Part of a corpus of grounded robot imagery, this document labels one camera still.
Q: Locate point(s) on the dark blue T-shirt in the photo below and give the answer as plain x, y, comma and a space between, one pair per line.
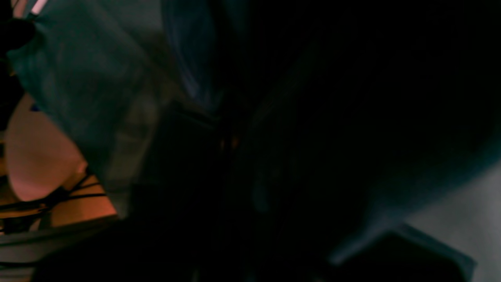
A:
318, 127

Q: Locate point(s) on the light blue table cloth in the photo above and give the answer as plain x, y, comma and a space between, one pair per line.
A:
101, 70

